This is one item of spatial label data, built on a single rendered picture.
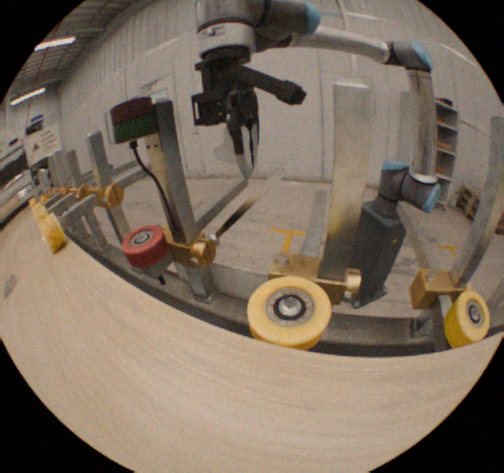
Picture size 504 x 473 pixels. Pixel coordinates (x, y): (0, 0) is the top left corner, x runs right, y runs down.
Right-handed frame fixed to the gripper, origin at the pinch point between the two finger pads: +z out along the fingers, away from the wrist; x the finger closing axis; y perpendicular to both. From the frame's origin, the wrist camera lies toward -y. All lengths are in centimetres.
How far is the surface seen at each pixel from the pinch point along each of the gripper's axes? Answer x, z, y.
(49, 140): -18, -47, 237
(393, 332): 8.4, 26.8, -32.6
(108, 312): 27.4, 6.9, 7.9
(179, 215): 9.4, 4.1, 8.6
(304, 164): -260, 70, 24
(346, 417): 28.1, 6.8, -18.0
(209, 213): -3.9, 11.6, 12.9
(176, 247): 10.2, 10.4, 11.0
